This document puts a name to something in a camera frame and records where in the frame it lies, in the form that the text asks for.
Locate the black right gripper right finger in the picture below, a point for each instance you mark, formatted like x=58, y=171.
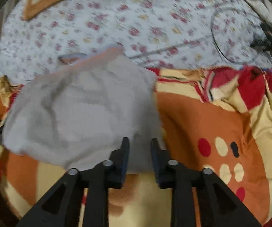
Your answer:
x=199, y=198

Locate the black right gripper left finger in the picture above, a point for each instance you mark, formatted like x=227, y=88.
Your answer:
x=81, y=196

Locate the beige jacket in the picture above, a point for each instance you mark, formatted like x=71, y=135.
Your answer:
x=76, y=116

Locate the orange red yellow blanket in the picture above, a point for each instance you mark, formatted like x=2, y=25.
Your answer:
x=217, y=118

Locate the floral white quilt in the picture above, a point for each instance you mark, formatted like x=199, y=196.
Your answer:
x=182, y=34

